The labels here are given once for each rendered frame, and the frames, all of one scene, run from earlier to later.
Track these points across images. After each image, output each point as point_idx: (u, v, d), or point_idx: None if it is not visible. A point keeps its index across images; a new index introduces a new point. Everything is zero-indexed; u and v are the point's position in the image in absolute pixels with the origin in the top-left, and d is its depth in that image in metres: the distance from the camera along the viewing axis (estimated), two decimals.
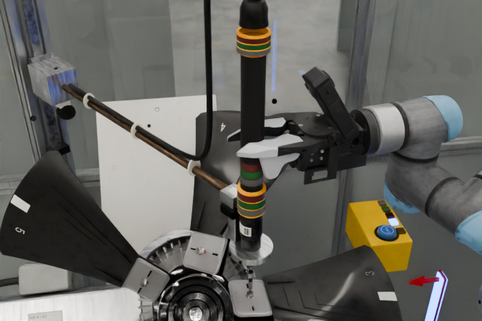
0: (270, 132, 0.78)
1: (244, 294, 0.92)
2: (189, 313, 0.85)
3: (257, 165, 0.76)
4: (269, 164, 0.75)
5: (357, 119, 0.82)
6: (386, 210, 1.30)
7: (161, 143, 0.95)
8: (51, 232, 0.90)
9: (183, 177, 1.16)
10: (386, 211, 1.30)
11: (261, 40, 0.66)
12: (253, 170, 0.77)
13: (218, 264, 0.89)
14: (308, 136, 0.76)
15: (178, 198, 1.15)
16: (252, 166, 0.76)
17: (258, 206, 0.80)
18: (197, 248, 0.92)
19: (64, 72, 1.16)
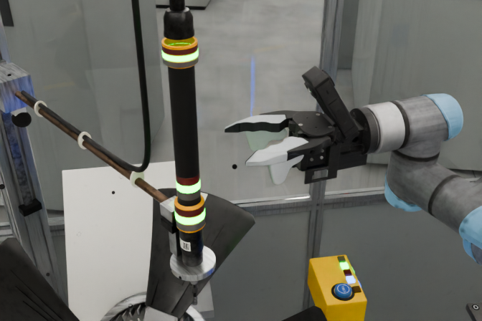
0: (268, 127, 0.79)
1: None
2: None
3: (192, 178, 0.74)
4: (277, 170, 0.74)
5: (357, 118, 0.81)
6: (344, 266, 1.36)
7: (105, 153, 0.92)
8: (11, 312, 0.96)
9: (145, 242, 1.22)
10: (344, 267, 1.36)
11: (185, 51, 0.64)
12: (188, 184, 0.74)
13: None
14: (310, 137, 0.76)
15: (140, 263, 1.21)
16: (186, 180, 0.74)
17: (196, 221, 0.77)
18: None
19: (18, 78, 1.14)
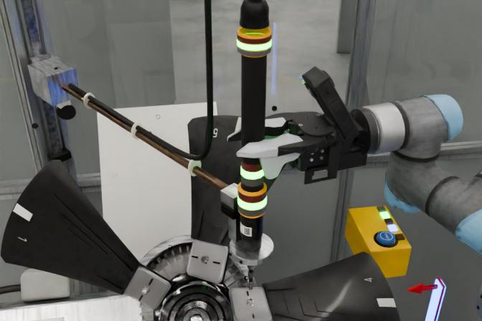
0: (270, 132, 0.78)
1: None
2: (196, 316, 0.86)
3: (258, 165, 0.76)
4: (269, 164, 0.75)
5: (357, 118, 0.82)
6: (385, 216, 1.31)
7: (161, 142, 0.95)
8: (223, 160, 0.97)
9: (183, 184, 1.17)
10: (385, 216, 1.31)
11: (262, 40, 0.66)
12: (254, 170, 0.77)
13: None
14: (308, 136, 0.76)
15: (178, 205, 1.16)
16: (252, 166, 0.76)
17: (259, 205, 0.80)
18: (252, 299, 0.92)
19: (64, 72, 1.16)
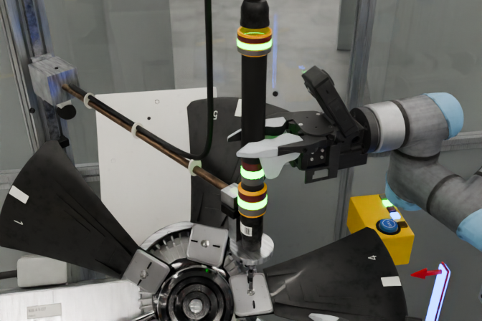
0: (270, 131, 0.78)
1: None
2: (195, 299, 0.84)
3: (258, 165, 0.76)
4: (269, 164, 0.75)
5: (357, 117, 0.81)
6: (387, 203, 1.30)
7: (161, 142, 0.95)
8: (223, 142, 0.95)
9: (183, 170, 1.15)
10: (387, 204, 1.29)
11: (262, 39, 0.66)
12: (254, 170, 0.77)
13: (246, 313, 0.88)
14: (308, 135, 0.76)
15: (178, 191, 1.14)
16: (253, 165, 0.76)
17: (259, 205, 0.80)
18: (249, 290, 0.91)
19: (65, 72, 1.16)
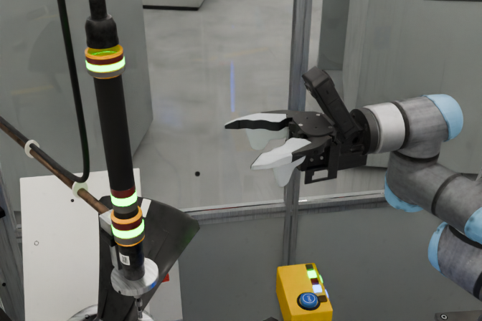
0: (267, 125, 0.80)
1: None
2: None
3: (126, 191, 0.72)
4: (282, 172, 0.74)
5: (357, 118, 0.81)
6: (311, 275, 1.33)
7: (50, 163, 0.90)
8: None
9: None
10: (311, 276, 1.33)
11: (108, 60, 0.61)
12: (122, 197, 0.72)
13: None
14: (312, 137, 0.75)
15: None
16: (120, 193, 0.71)
17: (133, 233, 0.75)
18: None
19: None
